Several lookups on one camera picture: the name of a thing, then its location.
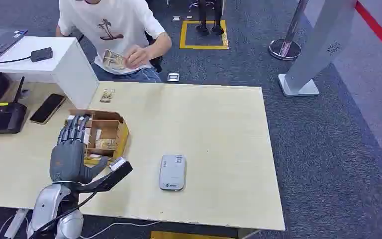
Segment white cabinet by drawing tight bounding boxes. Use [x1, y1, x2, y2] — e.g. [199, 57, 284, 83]
[0, 36, 100, 110]

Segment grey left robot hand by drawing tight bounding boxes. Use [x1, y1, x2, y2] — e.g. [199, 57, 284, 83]
[49, 114, 109, 185]

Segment yellow floor tape square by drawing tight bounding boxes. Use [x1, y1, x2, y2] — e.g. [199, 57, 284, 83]
[179, 19, 230, 50]

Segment wooden card box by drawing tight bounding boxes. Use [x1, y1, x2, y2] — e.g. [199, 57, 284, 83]
[64, 109, 130, 167]

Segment black smartphone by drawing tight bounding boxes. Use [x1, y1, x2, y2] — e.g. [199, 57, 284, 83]
[29, 93, 68, 125]

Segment person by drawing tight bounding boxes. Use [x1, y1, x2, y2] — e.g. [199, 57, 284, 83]
[55, 0, 173, 84]

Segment grey card reader device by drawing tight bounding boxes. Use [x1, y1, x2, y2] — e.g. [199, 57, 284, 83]
[158, 154, 188, 192]

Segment printed card stack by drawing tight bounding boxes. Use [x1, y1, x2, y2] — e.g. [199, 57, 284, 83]
[102, 49, 128, 71]

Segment black adapter with cable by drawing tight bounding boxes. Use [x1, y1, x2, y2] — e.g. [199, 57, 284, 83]
[0, 46, 54, 65]

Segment grey kiosk stand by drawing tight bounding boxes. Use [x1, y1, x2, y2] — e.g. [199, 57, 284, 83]
[278, 0, 359, 98]

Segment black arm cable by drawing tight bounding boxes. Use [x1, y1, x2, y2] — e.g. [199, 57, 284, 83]
[27, 190, 97, 239]

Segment black router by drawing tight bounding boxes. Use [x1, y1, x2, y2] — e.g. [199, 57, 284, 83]
[0, 76, 28, 137]

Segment white cable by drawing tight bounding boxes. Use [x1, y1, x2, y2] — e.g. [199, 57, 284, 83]
[0, 214, 161, 239]

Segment person's left hand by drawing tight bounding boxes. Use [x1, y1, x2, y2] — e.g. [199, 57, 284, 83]
[123, 44, 153, 70]

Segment chrome stanchion post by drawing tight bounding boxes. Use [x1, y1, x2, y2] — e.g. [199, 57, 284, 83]
[268, 0, 310, 61]

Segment printed card in box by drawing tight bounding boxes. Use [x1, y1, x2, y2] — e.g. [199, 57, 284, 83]
[94, 138, 118, 151]

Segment black robot legs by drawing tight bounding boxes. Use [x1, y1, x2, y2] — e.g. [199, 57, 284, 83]
[195, 0, 226, 36]

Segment red floor tape line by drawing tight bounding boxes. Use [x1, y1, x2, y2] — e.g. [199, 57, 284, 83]
[355, 0, 382, 64]

